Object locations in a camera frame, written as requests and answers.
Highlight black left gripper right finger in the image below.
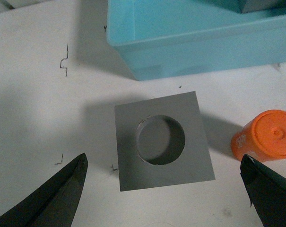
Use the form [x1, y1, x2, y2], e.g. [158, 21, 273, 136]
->
[240, 154, 286, 227]

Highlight orange cylinder with white text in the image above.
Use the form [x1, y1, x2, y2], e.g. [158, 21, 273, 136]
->
[230, 110, 286, 162]

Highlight gray block with round hole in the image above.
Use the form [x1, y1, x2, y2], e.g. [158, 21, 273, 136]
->
[114, 92, 215, 192]

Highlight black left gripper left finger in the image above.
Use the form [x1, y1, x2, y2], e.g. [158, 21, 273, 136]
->
[0, 153, 88, 227]

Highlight light blue plastic box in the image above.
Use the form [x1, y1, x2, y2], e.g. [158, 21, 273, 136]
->
[106, 0, 286, 80]

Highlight white pleated curtain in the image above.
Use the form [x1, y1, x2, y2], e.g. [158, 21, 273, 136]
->
[0, 0, 15, 13]

